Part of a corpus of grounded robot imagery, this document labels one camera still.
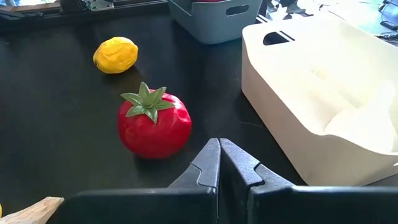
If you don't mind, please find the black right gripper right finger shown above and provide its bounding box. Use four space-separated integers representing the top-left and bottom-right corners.
218 138 398 224

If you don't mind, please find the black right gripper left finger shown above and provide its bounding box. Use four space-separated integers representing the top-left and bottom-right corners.
57 138 222 224

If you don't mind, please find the red tomato with green calyx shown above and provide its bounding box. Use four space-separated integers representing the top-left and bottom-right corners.
117 81 193 161

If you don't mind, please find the tan onion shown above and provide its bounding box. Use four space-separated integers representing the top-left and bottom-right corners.
0 196 65 224

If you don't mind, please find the yellow lemon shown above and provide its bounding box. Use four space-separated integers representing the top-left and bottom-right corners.
93 36 139 75

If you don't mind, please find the white plastic basket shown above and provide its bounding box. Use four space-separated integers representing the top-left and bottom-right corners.
241 17 398 188

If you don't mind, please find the grey-blue plastic basket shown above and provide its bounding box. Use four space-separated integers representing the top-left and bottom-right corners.
167 0 264 45

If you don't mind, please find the black chair base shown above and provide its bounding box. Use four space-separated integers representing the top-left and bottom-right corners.
267 0 313 19

